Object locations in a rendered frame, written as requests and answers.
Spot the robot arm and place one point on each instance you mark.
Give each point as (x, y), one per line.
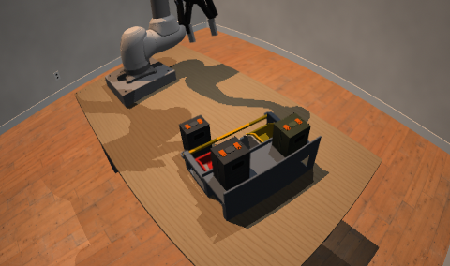
(138, 45)

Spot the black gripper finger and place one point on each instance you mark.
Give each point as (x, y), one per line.
(210, 14)
(187, 14)

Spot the orange bar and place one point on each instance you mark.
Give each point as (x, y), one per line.
(227, 135)

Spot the yellow bin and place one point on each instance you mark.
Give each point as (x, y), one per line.
(264, 132)

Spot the dark grey shelf rack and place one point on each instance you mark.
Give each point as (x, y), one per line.
(266, 163)

